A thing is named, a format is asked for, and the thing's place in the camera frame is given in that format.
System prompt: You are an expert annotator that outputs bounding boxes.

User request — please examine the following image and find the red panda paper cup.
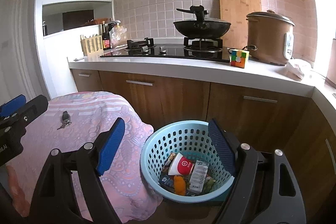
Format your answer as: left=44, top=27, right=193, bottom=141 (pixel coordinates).
left=168, top=153, right=194, bottom=176

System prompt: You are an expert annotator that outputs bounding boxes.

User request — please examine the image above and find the white blue milk carton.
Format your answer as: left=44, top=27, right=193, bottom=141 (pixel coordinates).
left=159, top=161, right=209, bottom=196

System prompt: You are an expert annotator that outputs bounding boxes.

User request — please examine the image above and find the orange panda snack bag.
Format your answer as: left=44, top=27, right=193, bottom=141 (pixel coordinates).
left=162, top=152, right=176, bottom=173

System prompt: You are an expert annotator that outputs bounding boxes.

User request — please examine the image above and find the wooden kitchen cabinet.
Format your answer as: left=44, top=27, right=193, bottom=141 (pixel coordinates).
left=72, top=69, right=335, bottom=218

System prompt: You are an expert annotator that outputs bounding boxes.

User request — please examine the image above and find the pink patterned tablecloth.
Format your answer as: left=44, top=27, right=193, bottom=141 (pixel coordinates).
left=7, top=92, right=162, bottom=223

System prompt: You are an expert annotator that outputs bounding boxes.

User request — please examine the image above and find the black car key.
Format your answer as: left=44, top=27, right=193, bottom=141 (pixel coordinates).
left=58, top=111, right=72, bottom=129

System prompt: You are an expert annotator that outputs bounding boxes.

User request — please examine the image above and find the light blue plastic basket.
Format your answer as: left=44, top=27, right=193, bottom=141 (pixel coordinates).
left=140, top=120, right=234, bottom=203

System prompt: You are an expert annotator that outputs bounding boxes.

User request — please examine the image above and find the beige woven utensil basket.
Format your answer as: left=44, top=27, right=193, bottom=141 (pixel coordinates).
left=80, top=35, right=103, bottom=56

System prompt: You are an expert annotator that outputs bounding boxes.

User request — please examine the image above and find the dark soy sauce bottle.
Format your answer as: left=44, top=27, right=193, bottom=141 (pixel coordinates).
left=101, top=21, right=110, bottom=51

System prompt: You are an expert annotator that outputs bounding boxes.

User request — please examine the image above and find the colourful rubik's cube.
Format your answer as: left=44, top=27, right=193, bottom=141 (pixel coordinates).
left=228, top=49, right=249, bottom=69

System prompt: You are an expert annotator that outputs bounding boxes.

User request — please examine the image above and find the clear plastic bag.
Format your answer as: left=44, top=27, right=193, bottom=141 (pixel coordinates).
left=108, top=20, right=127, bottom=49

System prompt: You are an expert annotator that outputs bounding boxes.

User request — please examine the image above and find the white plastic bag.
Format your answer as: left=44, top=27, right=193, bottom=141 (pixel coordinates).
left=285, top=59, right=312, bottom=81

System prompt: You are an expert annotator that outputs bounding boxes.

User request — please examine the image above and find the black gas stove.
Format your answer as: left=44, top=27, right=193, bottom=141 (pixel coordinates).
left=101, top=38, right=230, bottom=63

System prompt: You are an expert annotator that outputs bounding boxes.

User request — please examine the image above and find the brown rice cooker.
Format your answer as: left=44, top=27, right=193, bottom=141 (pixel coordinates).
left=246, top=10, right=295, bottom=66

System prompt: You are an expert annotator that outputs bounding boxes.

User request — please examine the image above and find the black wok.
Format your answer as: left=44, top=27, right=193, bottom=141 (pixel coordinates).
left=173, top=5, right=231, bottom=39

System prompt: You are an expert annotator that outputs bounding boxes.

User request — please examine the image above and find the wooden cutting board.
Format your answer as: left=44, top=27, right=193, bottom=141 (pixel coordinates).
left=219, top=0, right=261, bottom=49

